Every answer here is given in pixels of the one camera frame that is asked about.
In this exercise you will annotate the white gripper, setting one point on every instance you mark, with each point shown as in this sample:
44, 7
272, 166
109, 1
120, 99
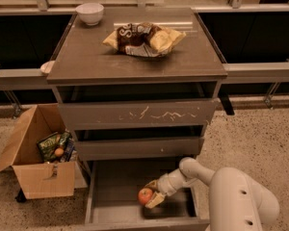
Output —
164, 185

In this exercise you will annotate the red apple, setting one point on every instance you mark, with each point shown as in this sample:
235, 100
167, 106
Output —
144, 195

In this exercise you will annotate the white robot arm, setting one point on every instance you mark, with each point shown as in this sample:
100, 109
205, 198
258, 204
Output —
236, 201

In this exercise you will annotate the grey open bottom drawer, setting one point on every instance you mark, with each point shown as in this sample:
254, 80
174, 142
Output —
113, 199

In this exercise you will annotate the grey middle drawer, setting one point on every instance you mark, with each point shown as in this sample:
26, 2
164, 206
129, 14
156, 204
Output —
140, 148

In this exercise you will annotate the grey drawer cabinet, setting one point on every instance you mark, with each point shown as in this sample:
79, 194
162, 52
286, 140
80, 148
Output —
86, 71

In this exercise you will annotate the grey top drawer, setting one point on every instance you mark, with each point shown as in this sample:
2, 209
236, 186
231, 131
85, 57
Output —
139, 114

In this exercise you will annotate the small orange fruit in box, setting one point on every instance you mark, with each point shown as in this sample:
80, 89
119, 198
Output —
59, 152

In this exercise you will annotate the green snack bag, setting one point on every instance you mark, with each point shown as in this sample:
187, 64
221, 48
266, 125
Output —
48, 145

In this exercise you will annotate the brown cardboard box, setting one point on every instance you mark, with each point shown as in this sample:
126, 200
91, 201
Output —
36, 178

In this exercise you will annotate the brown yellow chip bag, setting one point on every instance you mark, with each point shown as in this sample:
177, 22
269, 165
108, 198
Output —
144, 39

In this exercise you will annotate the small white round disc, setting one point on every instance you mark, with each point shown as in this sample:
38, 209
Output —
46, 68

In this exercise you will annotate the white ceramic bowl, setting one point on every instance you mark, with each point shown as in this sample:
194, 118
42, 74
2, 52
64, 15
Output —
90, 13

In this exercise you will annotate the grey metal rail bench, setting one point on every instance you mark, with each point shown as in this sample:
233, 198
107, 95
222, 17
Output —
33, 79

